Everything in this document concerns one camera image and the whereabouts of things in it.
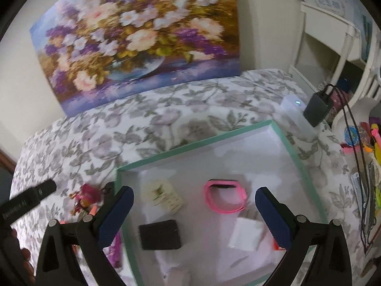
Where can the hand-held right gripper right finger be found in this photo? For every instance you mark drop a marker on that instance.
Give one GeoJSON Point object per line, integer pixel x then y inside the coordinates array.
{"type": "Point", "coordinates": [271, 214]}

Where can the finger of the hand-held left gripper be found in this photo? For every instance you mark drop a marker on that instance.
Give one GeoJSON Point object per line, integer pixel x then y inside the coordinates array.
{"type": "Point", "coordinates": [44, 189]}

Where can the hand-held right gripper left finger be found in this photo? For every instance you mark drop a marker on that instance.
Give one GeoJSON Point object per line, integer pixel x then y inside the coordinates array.
{"type": "Point", "coordinates": [119, 211]}

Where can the white plug adapter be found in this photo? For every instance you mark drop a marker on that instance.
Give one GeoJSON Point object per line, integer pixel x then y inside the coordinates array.
{"type": "Point", "coordinates": [245, 234]}

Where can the black cube adapter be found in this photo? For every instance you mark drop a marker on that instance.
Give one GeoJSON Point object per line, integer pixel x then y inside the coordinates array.
{"type": "Point", "coordinates": [160, 235]}

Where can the pink wrist band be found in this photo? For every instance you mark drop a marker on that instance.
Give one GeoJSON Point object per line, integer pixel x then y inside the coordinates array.
{"type": "Point", "coordinates": [210, 201]}

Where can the white tray teal rim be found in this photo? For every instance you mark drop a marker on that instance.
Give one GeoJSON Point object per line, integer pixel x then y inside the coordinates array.
{"type": "Point", "coordinates": [208, 161]}

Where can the person's left hand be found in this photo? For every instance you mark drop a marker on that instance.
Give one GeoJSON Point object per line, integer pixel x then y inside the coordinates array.
{"type": "Point", "coordinates": [18, 256]}

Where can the white power strip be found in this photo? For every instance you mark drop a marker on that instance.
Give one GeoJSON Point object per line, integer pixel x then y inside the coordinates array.
{"type": "Point", "coordinates": [293, 107]}

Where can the round blue badge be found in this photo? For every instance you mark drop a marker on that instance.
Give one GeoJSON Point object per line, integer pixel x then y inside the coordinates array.
{"type": "Point", "coordinates": [352, 136]}

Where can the black charger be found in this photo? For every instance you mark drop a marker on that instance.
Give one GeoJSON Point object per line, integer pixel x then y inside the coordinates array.
{"type": "Point", "coordinates": [317, 107]}

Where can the pile of colourful stationery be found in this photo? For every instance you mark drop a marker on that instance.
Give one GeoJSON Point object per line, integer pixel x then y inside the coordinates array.
{"type": "Point", "coordinates": [375, 155]}

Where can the white lattice chair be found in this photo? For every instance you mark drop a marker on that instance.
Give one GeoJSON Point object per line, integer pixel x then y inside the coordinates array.
{"type": "Point", "coordinates": [366, 107]}

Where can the flower painting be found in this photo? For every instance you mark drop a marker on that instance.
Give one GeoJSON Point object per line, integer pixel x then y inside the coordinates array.
{"type": "Point", "coordinates": [134, 35]}

